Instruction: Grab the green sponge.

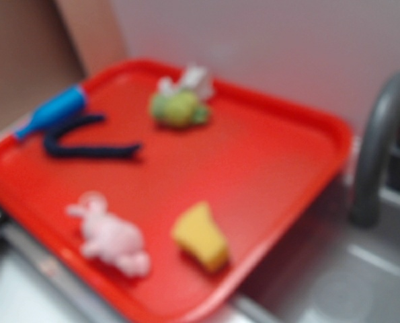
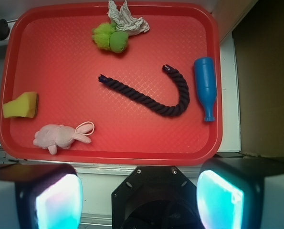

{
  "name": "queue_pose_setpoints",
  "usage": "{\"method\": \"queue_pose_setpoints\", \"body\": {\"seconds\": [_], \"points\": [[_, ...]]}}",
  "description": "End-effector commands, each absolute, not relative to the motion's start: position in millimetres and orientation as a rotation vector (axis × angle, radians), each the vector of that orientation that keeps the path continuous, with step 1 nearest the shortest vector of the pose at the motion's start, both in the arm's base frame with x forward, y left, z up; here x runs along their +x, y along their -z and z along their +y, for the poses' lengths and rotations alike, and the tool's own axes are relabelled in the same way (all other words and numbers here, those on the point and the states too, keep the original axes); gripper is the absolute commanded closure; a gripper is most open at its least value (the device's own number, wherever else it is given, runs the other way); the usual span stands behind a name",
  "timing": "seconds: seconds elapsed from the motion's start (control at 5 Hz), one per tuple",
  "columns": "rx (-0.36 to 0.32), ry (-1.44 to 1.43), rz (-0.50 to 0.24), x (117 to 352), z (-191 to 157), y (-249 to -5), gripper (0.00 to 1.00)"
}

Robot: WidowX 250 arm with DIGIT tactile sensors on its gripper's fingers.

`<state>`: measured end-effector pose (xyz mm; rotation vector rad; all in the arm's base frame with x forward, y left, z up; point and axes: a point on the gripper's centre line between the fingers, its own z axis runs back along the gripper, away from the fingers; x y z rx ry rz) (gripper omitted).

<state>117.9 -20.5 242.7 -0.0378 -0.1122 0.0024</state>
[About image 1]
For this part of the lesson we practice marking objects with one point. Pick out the red plastic tray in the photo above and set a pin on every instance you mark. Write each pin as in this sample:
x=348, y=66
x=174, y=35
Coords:
x=259, y=163

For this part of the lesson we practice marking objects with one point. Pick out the pink plush bunny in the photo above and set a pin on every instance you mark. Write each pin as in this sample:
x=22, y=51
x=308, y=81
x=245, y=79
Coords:
x=108, y=238

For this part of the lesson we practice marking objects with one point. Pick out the grey metal sink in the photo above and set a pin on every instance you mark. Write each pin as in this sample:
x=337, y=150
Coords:
x=325, y=269

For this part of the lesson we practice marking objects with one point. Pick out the green round sponge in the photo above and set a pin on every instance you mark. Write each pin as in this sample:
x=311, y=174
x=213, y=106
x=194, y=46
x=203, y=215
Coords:
x=181, y=110

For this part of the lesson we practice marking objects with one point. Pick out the grey curved faucet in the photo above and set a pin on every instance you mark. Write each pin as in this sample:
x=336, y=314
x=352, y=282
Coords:
x=379, y=158

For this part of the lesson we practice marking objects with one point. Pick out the blue toy bottle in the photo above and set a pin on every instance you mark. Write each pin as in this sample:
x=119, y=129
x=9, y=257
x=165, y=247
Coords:
x=59, y=108

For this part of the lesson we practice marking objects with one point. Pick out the yellow cheese wedge toy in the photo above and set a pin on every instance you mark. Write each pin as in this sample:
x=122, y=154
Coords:
x=196, y=233

